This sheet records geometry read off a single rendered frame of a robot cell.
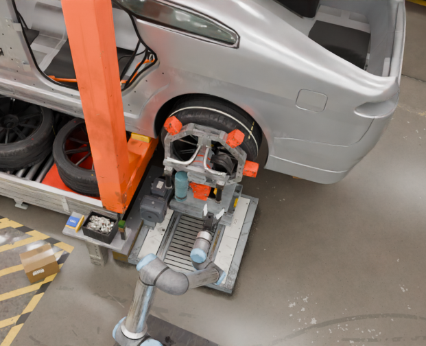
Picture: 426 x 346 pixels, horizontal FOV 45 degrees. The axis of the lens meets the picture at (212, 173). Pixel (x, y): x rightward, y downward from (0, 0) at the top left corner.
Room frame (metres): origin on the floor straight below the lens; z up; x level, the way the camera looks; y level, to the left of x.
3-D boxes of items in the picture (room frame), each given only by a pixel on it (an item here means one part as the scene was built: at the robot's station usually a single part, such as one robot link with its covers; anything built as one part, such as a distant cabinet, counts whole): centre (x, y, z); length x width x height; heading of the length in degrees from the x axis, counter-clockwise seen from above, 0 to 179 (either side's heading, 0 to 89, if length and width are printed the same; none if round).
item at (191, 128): (2.11, 0.06, 0.85); 0.54 x 0.07 x 0.54; 78
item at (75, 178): (2.40, 0.88, 0.39); 0.66 x 0.66 x 0.24
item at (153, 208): (2.13, 0.38, 0.26); 0.42 x 0.18 x 0.35; 168
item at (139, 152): (2.23, 0.56, 0.69); 0.52 x 0.17 x 0.35; 168
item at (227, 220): (2.28, 0.03, 0.13); 0.50 x 0.36 x 0.10; 78
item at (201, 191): (2.15, 0.06, 0.48); 0.16 x 0.12 x 0.17; 168
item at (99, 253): (1.71, 0.77, 0.21); 0.10 x 0.10 x 0.42; 78
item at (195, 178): (2.04, 0.08, 0.85); 0.21 x 0.14 x 0.14; 168
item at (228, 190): (2.28, 0.03, 0.32); 0.40 x 0.30 x 0.28; 78
